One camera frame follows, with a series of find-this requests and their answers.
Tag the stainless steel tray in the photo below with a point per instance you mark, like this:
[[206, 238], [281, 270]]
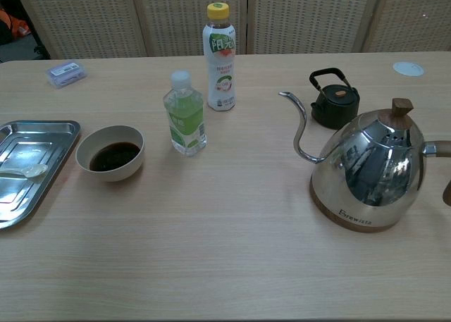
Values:
[[42, 139]]

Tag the beige round bowl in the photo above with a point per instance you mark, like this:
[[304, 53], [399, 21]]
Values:
[[116, 134]]

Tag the white round table grommet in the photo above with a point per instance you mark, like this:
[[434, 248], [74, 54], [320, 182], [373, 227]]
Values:
[[408, 69]]

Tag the orange object behind table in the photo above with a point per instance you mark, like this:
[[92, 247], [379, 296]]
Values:
[[15, 24]]

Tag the black tripod stand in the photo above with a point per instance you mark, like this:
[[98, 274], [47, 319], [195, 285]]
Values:
[[41, 52]]

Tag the small purple plastic box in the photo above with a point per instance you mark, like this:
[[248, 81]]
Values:
[[66, 73]]

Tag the woven folding screen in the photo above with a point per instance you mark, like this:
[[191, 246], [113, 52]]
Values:
[[299, 19]]

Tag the white tea bottle yellow cap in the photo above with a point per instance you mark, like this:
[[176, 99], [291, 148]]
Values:
[[220, 72]]

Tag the clear bottle green label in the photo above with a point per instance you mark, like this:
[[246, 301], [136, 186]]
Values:
[[185, 124]]

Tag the white plastic spoon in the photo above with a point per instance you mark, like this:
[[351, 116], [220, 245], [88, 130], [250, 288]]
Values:
[[34, 171]]

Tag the dark liquid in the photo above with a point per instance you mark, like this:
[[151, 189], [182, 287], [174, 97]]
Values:
[[114, 156]]

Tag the small black iron teapot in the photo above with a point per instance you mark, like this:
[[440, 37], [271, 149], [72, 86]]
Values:
[[334, 110]]

